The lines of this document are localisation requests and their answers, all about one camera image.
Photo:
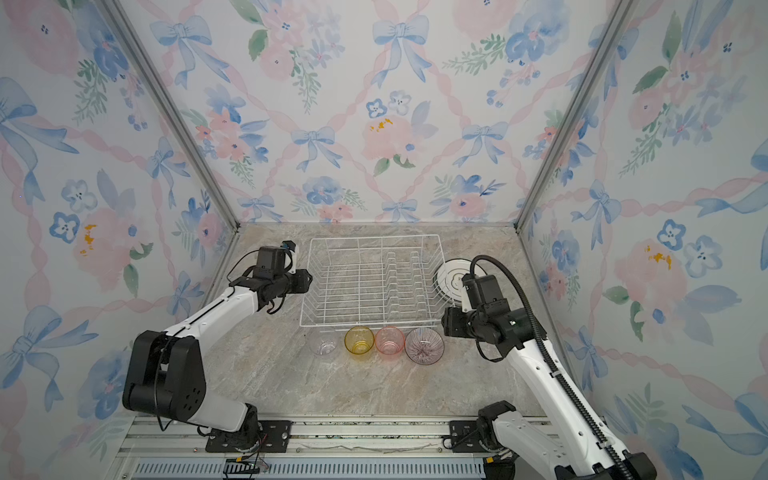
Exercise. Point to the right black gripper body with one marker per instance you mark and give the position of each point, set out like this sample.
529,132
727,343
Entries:
465,324

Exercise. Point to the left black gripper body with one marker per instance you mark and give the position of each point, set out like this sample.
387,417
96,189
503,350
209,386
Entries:
292,283

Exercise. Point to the clear glass cup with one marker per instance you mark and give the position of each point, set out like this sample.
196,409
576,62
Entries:
323,343

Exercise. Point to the white wire dish rack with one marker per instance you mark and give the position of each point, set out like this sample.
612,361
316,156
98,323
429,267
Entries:
374,282

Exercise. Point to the pink glass cup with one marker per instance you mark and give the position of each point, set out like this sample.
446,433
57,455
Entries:
389,341

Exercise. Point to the yellow glass cup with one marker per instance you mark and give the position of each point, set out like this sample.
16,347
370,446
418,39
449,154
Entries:
359,340

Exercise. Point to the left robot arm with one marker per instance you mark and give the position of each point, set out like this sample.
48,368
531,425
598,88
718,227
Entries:
166,373

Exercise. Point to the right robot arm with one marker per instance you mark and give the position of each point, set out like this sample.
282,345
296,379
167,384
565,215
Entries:
584,447

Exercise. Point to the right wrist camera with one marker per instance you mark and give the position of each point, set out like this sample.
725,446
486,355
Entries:
469,284

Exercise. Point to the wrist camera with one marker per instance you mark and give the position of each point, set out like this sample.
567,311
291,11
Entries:
290,246
469,284

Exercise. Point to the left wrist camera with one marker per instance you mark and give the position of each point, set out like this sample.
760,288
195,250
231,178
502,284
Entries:
290,246

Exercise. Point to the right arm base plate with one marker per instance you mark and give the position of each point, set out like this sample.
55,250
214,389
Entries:
471,436

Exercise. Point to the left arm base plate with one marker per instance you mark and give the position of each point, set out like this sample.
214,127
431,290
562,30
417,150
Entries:
263,436

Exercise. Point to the aluminium rail frame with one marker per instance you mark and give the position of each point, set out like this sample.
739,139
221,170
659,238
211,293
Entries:
320,447

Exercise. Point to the left aluminium corner post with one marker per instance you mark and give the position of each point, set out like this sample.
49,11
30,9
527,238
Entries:
119,22

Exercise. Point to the aluminium corner post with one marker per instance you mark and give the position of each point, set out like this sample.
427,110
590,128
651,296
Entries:
614,29
119,22

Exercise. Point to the right aluminium corner post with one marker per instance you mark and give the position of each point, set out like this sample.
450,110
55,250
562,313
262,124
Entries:
614,29

